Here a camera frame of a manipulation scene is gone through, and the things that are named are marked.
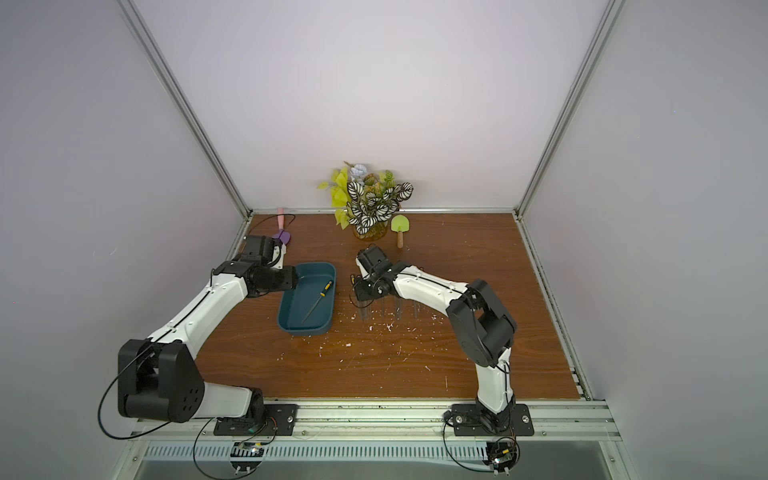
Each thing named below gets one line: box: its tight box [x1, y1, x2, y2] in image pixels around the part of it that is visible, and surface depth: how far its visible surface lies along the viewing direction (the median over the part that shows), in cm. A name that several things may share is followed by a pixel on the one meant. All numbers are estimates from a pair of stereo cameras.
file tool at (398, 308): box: [394, 297, 403, 321], surface depth 94 cm
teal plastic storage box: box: [277, 262, 337, 336], surface depth 94 cm
